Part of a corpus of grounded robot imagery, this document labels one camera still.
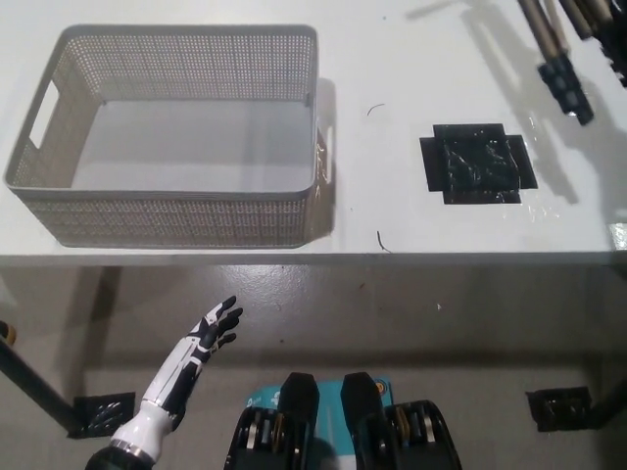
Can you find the black tape patch on desk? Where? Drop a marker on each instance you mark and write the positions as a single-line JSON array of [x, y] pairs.
[[477, 166]]

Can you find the gray perforated plastic basket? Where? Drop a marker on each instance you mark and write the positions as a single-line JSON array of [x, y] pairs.
[[186, 210]]

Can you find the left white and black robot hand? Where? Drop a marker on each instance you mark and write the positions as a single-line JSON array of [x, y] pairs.
[[196, 350]]

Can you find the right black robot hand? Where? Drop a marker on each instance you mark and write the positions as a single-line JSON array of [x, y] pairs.
[[618, 63]]

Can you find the bronze and black camera tripod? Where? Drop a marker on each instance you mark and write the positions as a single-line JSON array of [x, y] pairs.
[[563, 73]]

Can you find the small orange brown object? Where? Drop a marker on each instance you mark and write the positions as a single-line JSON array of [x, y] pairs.
[[8, 331]]

